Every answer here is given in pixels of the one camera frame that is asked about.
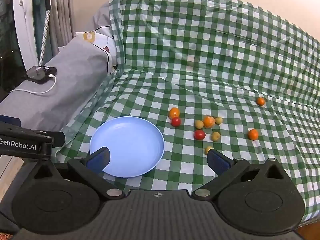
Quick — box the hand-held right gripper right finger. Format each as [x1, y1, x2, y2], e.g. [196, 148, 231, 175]
[191, 149, 292, 202]

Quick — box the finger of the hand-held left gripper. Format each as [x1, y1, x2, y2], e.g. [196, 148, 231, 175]
[45, 131, 66, 147]

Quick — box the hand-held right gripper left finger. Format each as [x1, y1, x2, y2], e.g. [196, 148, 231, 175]
[32, 147, 125, 200]

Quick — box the light blue plate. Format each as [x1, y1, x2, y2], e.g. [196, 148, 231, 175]
[89, 116, 165, 177]

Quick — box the black smartphone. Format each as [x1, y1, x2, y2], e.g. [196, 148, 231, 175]
[22, 66, 57, 84]

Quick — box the green checked tablecloth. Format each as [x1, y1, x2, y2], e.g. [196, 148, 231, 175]
[56, 0, 320, 228]

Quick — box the teal curtain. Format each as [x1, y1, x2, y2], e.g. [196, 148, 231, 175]
[32, 0, 49, 64]

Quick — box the grey curtain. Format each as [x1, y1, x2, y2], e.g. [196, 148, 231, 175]
[49, 0, 75, 55]

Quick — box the white charging cable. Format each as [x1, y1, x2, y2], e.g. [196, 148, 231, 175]
[9, 74, 57, 95]

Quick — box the white window frame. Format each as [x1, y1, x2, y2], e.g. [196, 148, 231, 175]
[12, 0, 42, 71]

